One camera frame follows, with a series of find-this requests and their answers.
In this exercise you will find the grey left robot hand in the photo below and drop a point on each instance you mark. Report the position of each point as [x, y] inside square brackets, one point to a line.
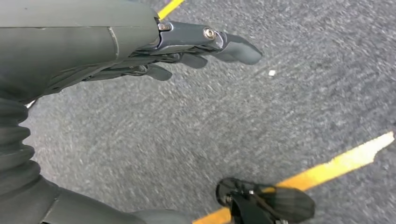
[77, 40]

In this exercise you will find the small white paper scrap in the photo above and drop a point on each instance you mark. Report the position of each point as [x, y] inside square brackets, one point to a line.
[272, 73]

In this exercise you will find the black robot foot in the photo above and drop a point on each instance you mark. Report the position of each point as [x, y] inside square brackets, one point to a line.
[278, 204]

